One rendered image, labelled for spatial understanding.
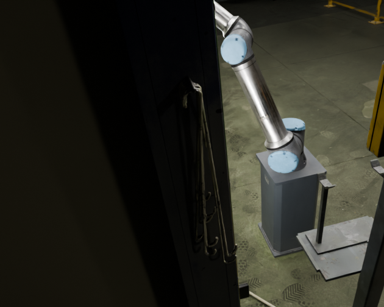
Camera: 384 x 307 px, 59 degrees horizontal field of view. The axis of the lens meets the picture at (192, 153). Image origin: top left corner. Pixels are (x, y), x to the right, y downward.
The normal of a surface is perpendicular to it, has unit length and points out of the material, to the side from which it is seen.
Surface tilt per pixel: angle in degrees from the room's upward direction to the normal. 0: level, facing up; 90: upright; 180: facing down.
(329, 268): 0
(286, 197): 90
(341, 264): 0
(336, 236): 0
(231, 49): 83
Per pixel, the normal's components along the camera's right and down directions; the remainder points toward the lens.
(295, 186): 0.20, 0.54
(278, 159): -0.32, 0.64
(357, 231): -0.13, -0.81
